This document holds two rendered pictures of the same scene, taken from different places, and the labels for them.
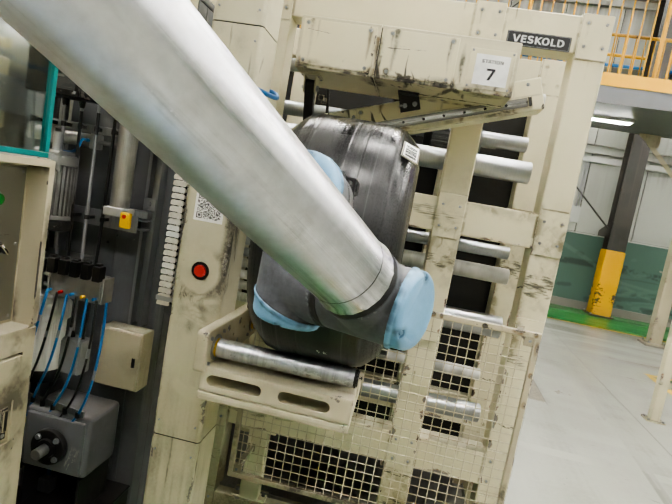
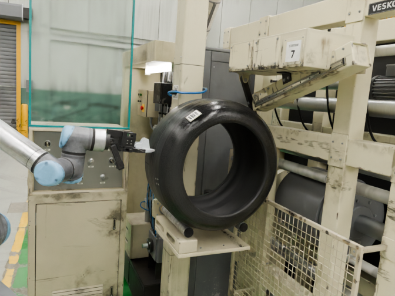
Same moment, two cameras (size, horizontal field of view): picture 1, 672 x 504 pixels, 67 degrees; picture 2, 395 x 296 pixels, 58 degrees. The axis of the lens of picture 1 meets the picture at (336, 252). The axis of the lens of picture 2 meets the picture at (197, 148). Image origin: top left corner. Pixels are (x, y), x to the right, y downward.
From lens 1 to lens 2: 144 cm
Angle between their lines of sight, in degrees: 58
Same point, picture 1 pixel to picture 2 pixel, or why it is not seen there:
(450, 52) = (276, 46)
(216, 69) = not seen: outside the picture
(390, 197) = (168, 138)
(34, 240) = (125, 159)
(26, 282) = (124, 174)
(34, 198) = not seen: hidden behind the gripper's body
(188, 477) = (167, 270)
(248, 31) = (179, 67)
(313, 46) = (233, 59)
